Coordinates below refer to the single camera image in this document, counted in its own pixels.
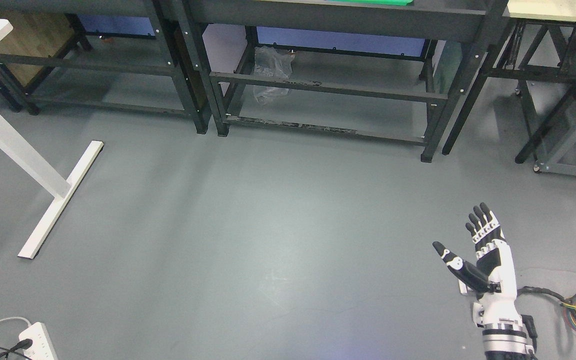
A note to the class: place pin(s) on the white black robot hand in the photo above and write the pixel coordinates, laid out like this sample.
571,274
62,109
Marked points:
492,277

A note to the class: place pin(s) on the black metal right shelf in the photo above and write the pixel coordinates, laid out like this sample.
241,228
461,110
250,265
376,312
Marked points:
385,73

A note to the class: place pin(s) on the black metal shelf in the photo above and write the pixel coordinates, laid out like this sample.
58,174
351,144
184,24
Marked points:
127,55
385,73

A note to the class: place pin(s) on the green plastic tray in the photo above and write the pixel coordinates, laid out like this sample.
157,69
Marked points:
381,2

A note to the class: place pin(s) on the black metal left shelf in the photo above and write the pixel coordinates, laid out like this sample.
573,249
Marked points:
127,55

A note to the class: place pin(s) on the clear plastic bag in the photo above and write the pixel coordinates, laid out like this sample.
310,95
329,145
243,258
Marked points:
272,63

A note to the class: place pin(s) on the white power strip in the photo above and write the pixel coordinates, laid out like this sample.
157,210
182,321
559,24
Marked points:
41,346

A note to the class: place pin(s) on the white height-adjustable table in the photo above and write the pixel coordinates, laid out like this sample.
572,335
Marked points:
29,160

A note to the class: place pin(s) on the grey frame wooden-top cart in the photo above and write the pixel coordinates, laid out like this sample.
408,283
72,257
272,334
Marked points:
537,48

